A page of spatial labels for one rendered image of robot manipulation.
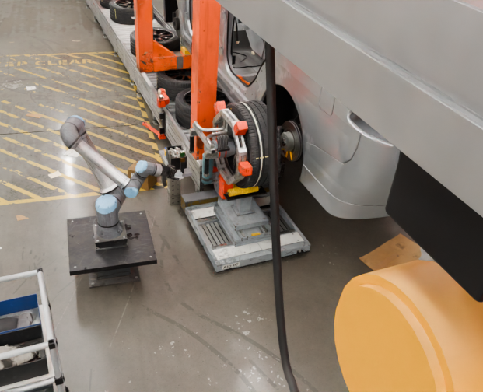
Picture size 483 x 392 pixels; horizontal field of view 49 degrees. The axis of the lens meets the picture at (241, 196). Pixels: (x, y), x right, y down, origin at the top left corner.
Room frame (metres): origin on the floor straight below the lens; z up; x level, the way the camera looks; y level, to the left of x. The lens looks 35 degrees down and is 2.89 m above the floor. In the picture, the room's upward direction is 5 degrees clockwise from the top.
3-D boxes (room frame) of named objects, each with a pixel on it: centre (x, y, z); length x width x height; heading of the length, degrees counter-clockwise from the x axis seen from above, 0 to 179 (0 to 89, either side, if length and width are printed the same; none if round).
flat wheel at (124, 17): (8.22, 1.92, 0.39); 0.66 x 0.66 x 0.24
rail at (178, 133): (5.08, 0.88, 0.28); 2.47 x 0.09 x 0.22; 26
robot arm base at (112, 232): (2.99, 0.94, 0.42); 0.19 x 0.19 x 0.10
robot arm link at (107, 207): (3.00, 0.94, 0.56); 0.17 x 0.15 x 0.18; 176
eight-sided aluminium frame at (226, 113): (3.53, 0.13, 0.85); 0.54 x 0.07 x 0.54; 26
